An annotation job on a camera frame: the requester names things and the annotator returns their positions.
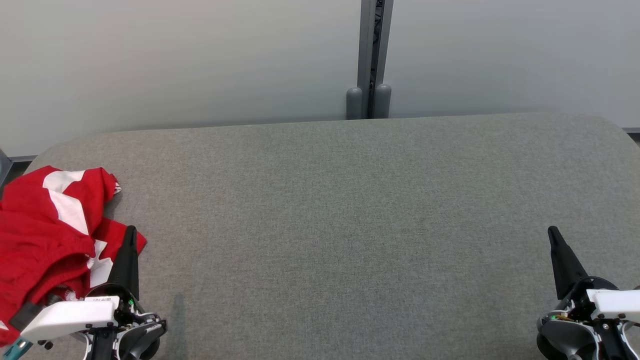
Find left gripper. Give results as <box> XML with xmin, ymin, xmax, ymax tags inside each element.
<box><xmin>10</xmin><ymin>226</ymin><xmax>153</xmax><ymax>360</ymax></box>

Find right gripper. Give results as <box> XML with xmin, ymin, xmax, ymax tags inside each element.
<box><xmin>547</xmin><ymin>226</ymin><xmax>640</xmax><ymax>360</ymax></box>

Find red basketball jersey white sleeves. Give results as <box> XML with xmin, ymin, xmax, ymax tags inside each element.
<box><xmin>0</xmin><ymin>166</ymin><xmax>148</xmax><ymax>301</ymax></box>

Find left black cable teal plug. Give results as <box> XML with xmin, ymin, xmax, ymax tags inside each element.
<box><xmin>0</xmin><ymin>337</ymin><xmax>33</xmax><ymax>360</ymax></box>

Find grey partition post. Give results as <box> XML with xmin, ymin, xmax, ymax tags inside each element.
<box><xmin>346</xmin><ymin>0</ymin><xmax>394</xmax><ymax>121</ymax></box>

